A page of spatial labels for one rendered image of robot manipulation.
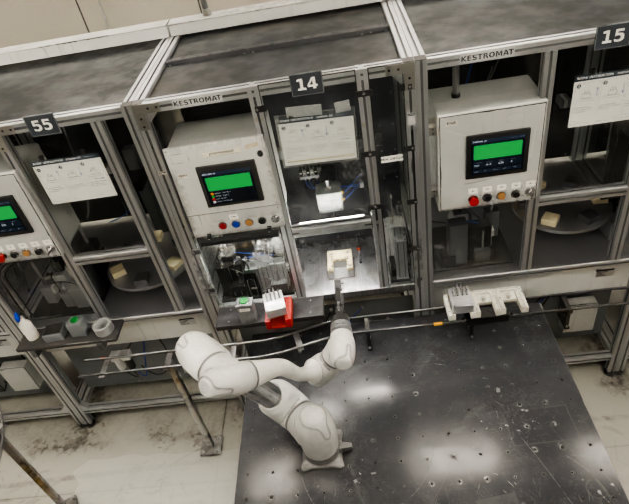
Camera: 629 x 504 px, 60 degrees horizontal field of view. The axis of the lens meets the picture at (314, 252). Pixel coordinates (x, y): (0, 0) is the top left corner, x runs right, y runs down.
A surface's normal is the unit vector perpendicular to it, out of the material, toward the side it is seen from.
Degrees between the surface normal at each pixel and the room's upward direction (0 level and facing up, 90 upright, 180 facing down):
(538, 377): 0
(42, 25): 90
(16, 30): 90
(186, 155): 90
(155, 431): 0
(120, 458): 0
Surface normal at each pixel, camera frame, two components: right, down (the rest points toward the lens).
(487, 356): -0.16, -0.76
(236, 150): 0.00, 0.64
